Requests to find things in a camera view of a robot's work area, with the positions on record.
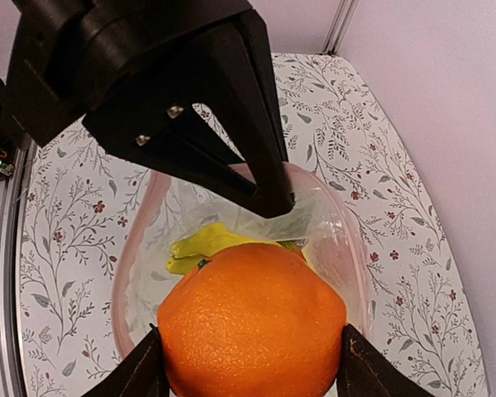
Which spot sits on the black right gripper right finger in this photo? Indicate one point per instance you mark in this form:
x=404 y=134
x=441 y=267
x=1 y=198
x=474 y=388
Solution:
x=365 y=372

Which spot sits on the yellow banana toy bunch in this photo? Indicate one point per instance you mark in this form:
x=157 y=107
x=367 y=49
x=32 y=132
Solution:
x=185 y=254

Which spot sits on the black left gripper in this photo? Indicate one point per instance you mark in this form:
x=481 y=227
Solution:
x=68 y=57

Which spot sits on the right aluminium frame post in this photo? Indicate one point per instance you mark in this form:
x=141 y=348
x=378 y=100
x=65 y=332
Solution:
x=339 y=26

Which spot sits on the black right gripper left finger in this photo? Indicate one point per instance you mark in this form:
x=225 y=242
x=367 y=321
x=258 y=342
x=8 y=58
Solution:
x=141 y=372

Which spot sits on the front aluminium rail frame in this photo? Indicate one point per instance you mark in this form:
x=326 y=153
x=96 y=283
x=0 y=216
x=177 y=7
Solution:
x=12 y=215

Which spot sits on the floral patterned table mat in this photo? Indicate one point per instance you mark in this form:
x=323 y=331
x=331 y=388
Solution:
x=81 y=202

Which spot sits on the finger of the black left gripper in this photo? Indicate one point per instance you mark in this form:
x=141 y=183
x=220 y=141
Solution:
x=236 y=81

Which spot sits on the clear zip top bag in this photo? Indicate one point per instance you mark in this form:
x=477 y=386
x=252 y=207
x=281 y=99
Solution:
x=173 y=210

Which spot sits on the orange toy fruit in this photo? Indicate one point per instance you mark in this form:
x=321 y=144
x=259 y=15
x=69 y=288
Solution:
x=252 y=320

